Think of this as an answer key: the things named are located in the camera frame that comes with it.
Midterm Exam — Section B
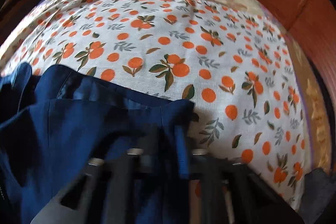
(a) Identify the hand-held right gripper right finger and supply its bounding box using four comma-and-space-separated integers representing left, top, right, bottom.
175, 125, 305, 224

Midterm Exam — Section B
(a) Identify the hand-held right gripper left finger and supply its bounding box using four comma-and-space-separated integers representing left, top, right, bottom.
30, 132, 164, 224

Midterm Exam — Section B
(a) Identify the navy blue suit jacket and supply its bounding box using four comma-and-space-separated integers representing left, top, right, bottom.
0, 63, 197, 224

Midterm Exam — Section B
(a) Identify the orange fruit print bed sheet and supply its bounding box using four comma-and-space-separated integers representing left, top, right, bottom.
0, 0, 307, 211

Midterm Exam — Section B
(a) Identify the dark grey garment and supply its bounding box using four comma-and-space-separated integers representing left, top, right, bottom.
301, 168, 335, 215

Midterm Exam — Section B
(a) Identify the yellow woven bed mat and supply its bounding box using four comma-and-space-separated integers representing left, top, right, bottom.
285, 35, 332, 172

